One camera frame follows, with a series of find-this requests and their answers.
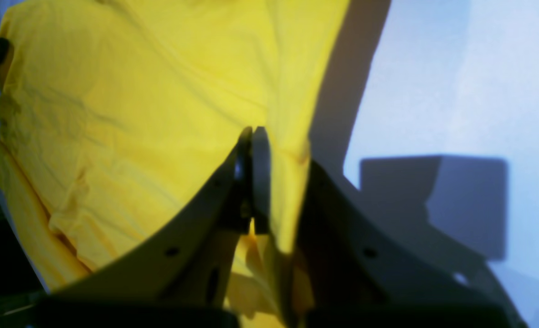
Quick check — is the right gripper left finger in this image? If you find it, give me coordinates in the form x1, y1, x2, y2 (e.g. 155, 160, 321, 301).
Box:
33, 128, 253, 328

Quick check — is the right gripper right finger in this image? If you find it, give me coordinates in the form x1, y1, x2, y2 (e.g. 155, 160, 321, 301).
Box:
251, 127, 529, 328

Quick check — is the yellow T-shirt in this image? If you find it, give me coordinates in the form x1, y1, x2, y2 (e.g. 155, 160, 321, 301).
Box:
0, 0, 350, 328

